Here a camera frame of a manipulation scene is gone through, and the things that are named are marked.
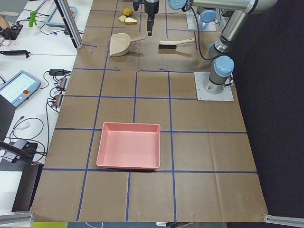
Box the white bread slice piece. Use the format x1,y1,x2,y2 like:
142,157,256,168
124,17,137,25

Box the aluminium frame post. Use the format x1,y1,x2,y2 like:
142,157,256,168
54,0,83,50

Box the blue teach pendant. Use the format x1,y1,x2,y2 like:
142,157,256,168
46,6,77,28
0,71,41,108

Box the beige hand brush black bristles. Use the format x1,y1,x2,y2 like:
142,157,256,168
158,38,195,49

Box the yellow potato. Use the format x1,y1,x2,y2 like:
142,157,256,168
123,8,133,17

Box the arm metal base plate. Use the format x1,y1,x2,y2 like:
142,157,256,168
194,72,234,102
186,12,217,32

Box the pink plastic bin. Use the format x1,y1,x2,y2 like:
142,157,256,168
96,122,161,170

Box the green-speckled bread piece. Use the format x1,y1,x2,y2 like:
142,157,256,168
118,15,127,23

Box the beige plastic dustpan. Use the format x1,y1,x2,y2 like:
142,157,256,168
109,33,146,57

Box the far blue teach pendant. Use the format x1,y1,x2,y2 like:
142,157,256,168
46,6,77,28

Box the black power adapter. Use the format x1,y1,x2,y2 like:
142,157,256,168
49,69,65,76

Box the grey usb hub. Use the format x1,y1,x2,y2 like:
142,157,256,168
0,139,31,163

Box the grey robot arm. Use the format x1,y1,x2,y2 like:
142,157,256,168
133,0,216,36
168,0,277,94

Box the green plastic clamp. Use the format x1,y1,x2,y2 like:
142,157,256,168
28,10,37,28

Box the near blue teach pendant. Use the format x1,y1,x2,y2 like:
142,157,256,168
0,71,41,108

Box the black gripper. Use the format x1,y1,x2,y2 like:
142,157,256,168
133,0,159,36

